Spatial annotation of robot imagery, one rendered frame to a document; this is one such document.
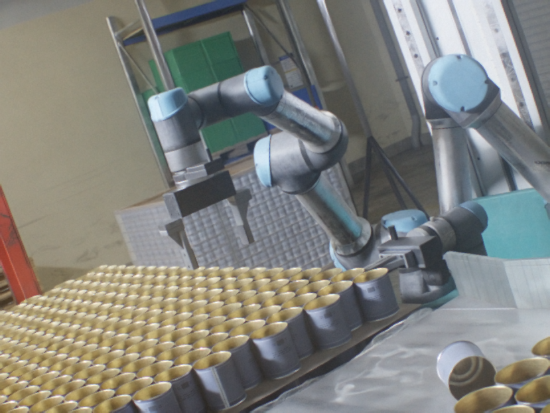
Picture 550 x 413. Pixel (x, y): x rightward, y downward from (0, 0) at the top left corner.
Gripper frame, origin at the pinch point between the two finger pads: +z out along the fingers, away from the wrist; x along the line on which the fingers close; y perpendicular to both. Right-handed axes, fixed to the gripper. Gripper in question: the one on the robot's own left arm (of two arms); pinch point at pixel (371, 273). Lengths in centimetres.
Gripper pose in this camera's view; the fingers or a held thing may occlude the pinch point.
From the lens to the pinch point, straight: 180.2
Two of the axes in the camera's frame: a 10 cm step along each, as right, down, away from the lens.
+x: 5.4, -0.4, -8.4
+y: -3.2, -9.3, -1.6
